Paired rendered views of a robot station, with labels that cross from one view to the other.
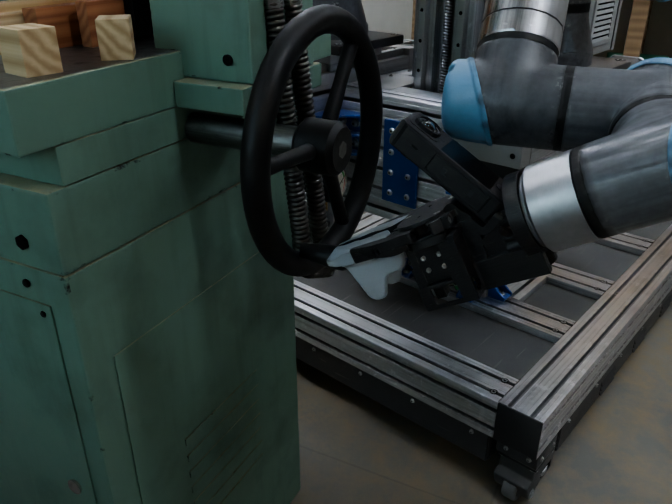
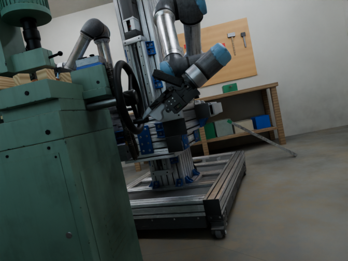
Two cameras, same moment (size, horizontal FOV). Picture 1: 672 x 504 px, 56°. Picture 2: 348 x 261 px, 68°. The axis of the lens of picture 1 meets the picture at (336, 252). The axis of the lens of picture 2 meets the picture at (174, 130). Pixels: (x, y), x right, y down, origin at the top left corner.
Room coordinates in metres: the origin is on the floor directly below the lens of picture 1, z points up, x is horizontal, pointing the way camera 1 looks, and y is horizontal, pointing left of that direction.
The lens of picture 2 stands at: (-0.33, 0.22, 0.71)
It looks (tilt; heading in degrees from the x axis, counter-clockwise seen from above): 4 degrees down; 341
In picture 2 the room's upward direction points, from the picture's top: 12 degrees counter-clockwise
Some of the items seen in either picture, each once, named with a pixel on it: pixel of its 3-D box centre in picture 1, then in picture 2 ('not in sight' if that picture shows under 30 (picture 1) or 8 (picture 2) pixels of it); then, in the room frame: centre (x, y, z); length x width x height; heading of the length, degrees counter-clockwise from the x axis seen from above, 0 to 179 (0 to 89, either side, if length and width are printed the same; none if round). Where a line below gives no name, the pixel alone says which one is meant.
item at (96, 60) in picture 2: not in sight; (92, 63); (0.80, 0.11, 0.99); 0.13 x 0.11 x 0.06; 153
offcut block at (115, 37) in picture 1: (116, 37); (65, 79); (0.70, 0.23, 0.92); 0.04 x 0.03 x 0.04; 13
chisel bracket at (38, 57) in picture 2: not in sight; (33, 63); (0.84, 0.33, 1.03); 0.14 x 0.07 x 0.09; 63
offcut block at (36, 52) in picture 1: (29, 49); (46, 76); (0.61, 0.29, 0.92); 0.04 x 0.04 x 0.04; 52
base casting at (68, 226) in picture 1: (36, 139); (27, 134); (0.88, 0.43, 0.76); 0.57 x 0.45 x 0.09; 63
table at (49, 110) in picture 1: (183, 63); (78, 96); (0.83, 0.19, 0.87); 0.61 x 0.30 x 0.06; 153
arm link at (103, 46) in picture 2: not in sight; (106, 60); (1.59, -0.06, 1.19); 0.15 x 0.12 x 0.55; 153
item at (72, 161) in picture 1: (126, 108); (63, 110); (0.80, 0.26, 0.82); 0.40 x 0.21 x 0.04; 153
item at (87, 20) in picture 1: (142, 16); not in sight; (0.85, 0.24, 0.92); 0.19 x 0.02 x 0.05; 153
